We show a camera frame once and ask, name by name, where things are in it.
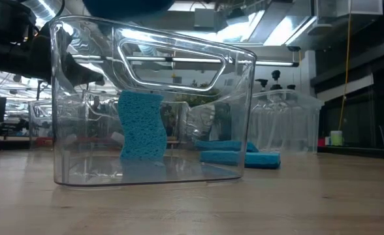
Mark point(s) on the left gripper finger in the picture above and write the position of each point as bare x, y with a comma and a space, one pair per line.
81, 75
45, 55

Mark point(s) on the clear soap pump bottle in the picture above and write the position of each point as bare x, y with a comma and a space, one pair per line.
262, 83
291, 87

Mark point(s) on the small clear dropper bottle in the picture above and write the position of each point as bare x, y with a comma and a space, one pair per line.
276, 80

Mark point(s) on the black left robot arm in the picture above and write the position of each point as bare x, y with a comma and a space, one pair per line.
6, 19

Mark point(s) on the horizontal metal crossbar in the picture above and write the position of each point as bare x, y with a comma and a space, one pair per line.
195, 60

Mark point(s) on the small potted green plant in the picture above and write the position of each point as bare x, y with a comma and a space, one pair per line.
198, 94

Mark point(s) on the small red object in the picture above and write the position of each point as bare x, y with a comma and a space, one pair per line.
321, 142

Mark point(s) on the pale green cup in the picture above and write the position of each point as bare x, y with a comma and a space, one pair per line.
336, 138

